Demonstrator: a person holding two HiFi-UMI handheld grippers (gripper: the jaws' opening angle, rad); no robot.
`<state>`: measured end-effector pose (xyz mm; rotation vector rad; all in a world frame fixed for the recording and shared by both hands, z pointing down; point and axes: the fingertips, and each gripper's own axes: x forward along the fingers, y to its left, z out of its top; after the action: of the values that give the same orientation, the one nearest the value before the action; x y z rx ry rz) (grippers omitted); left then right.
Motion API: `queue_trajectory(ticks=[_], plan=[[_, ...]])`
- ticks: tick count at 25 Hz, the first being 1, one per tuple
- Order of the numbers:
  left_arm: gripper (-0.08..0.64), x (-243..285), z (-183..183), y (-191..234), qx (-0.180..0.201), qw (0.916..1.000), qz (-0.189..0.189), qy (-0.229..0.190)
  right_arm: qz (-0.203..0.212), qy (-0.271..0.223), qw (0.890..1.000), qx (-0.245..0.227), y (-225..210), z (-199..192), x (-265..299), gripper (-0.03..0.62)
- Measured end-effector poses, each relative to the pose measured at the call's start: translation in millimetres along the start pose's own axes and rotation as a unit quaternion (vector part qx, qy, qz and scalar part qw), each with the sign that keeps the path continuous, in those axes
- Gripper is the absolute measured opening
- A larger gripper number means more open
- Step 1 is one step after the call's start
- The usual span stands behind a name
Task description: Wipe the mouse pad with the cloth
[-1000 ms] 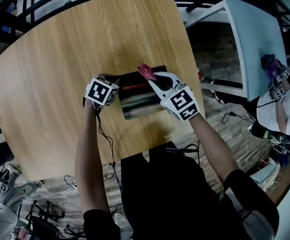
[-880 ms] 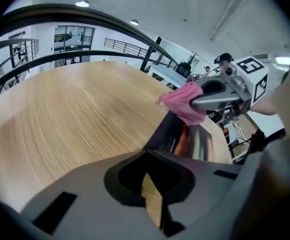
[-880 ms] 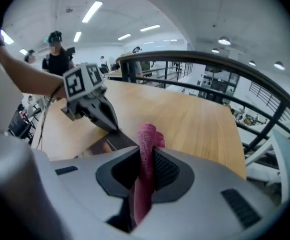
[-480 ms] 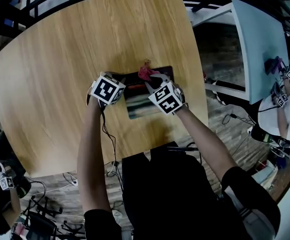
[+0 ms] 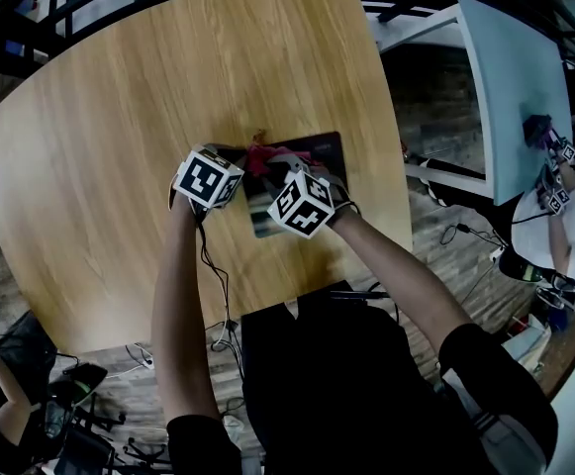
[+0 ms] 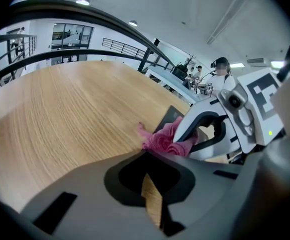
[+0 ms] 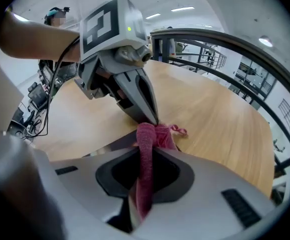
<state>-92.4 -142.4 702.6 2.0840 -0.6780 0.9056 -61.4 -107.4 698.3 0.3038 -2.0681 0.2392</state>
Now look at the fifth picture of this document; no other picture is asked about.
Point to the person's right forearm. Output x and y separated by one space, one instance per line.
401 275

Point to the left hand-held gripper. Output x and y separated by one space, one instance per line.
202 178

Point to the person's left forearm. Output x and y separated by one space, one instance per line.
180 305

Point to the person's black clothing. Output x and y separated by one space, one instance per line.
336 389

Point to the black office chair base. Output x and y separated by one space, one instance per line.
119 443

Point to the red cloth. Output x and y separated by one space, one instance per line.
257 159

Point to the purple cloth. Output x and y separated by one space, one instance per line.
536 129

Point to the light blue table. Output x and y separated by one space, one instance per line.
514 77

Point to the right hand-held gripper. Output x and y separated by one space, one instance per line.
302 206

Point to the black metal railing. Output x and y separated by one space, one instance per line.
64 15

